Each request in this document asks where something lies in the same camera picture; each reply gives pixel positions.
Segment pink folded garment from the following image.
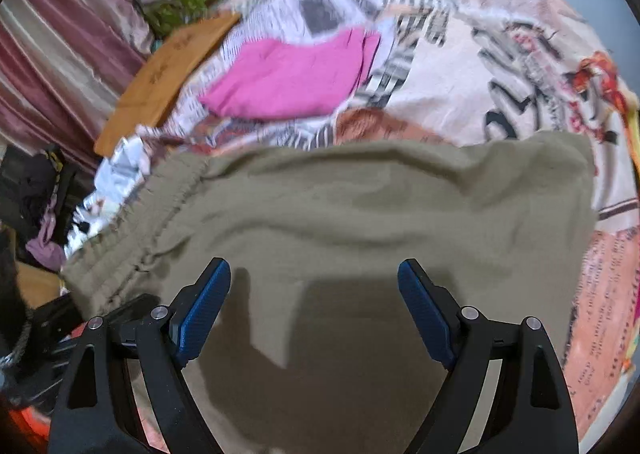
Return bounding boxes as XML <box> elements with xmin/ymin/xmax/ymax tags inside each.
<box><xmin>198</xmin><ymin>27</ymin><xmax>381</xmax><ymax>120</ymax></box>

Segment striped red beige curtain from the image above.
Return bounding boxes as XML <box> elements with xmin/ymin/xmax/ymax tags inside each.
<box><xmin>1</xmin><ymin>0</ymin><xmax>153</xmax><ymax>171</ymax></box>

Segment newspaper print bed blanket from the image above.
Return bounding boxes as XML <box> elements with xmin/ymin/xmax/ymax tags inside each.
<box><xmin>62</xmin><ymin>0</ymin><xmax>640</xmax><ymax>440</ymax></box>

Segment olive green shorts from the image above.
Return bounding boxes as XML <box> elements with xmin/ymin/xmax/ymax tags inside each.
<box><xmin>63</xmin><ymin>132</ymin><xmax>596</xmax><ymax>453</ymax></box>

